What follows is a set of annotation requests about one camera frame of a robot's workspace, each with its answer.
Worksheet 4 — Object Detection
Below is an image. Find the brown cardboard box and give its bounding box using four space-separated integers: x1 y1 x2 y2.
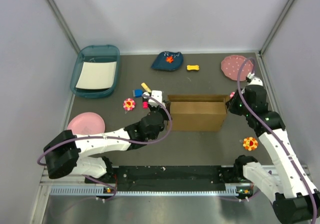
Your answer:
167 95 230 132

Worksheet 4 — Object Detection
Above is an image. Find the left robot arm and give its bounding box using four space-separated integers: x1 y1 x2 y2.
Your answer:
43 101 172 182

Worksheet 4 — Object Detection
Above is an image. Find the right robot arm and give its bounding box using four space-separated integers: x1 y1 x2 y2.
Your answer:
226 83 320 223

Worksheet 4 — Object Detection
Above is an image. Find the black pink highlighter marker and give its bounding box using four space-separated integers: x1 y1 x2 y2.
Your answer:
142 97 148 109

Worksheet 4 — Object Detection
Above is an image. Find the yellow pink marker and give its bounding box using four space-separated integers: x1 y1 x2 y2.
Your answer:
141 83 152 93

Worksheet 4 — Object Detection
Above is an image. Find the blue small eraser block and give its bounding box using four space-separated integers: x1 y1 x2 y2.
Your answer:
132 89 144 98

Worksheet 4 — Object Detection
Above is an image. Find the pink flower charm left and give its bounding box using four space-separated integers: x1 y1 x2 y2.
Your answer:
122 98 136 113

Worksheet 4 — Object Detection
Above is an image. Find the yellow bone sponge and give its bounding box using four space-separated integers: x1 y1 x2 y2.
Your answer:
186 65 200 71

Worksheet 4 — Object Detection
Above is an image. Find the dark blue fish dish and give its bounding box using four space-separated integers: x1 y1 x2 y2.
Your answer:
151 51 184 71

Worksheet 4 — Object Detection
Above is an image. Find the pink dotted plate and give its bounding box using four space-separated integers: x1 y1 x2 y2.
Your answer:
221 55 254 82

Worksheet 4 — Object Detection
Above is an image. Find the teal plastic bin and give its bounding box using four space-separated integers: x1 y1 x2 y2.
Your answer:
70 45 120 99

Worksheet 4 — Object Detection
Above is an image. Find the white paper sheet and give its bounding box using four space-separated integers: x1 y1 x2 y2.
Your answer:
75 62 117 90

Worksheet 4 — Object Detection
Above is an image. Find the plain pink plate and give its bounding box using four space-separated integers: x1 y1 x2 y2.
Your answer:
67 112 106 135

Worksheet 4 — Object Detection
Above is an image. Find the orange yellow flower charm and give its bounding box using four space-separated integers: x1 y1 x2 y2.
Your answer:
239 137 259 151

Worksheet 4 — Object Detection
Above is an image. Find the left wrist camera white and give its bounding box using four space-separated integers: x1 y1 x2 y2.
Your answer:
142 90 164 110

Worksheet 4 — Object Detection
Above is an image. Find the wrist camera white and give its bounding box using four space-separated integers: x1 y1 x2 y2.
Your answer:
142 90 164 110
246 73 263 86

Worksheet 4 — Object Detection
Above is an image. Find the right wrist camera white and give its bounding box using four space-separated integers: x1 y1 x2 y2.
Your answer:
246 73 263 86

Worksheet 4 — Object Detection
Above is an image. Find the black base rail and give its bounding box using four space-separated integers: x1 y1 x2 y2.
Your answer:
98 165 257 193

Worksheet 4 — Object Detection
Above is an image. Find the aluminium frame profile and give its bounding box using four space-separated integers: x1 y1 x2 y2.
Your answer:
39 165 313 197

